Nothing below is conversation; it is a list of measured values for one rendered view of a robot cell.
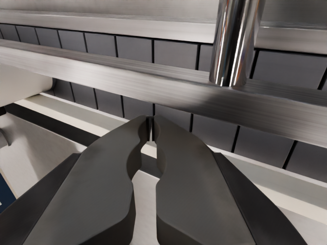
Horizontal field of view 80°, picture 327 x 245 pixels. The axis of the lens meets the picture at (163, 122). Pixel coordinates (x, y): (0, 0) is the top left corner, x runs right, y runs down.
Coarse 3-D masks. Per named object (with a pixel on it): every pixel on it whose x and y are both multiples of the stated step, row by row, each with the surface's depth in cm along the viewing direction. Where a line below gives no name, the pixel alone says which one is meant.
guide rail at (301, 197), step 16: (32, 96) 24; (48, 112) 22; (64, 112) 20; (80, 112) 20; (80, 128) 20; (96, 128) 18; (112, 128) 18; (240, 160) 14; (256, 176) 13; (272, 176) 13; (288, 176) 13; (272, 192) 12; (288, 192) 12; (304, 192) 12; (320, 192) 12; (288, 208) 12; (304, 208) 12; (320, 208) 11
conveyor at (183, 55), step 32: (0, 32) 25; (32, 32) 22; (64, 32) 20; (160, 64) 16; (192, 64) 15; (256, 64) 13; (288, 64) 12; (320, 64) 11; (64, 96) 25; (96, 96) 22; (192, 128) 17; (224, 128) 16; (256, 160) 16; (288, 160) 15; (320, 160) 13
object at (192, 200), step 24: (168, 120) 11; (168, 144) 9; (192, 144) 9; (168, 168) 8; (192, 168) 8; (216, 168) 8; (168, 192) 7; (192, 192) 7; (216, 192) 7; (168, 216) 6; (192, 216) 6; (216, 216) 6; (240, 216) 6; (168, 240) 6; (192, 240) 5; (216, 240) 5; (240, 240) 5
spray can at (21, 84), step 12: (0, 72) 19; (12, 72) 20; (24, 72) 21; (0, 84) 19; (12, 84) 20; (24, 84) 21; (36, 84) 22; (48, 84) 23; (0, 96) 19; (12, 96) 20; (24, 96) 22
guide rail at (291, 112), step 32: (32, 64) 10; (64, 64) 9; (96, 64) 8; (128, 64) 8; (128, 96) 8; (160, 96) 7; (192, 96) 7; (224, 96) 6; (256, 96) 6; (288, 96) 5; (320, 96) 5; (256, 128) 6; (288, 128) 6; (320, 128) 5
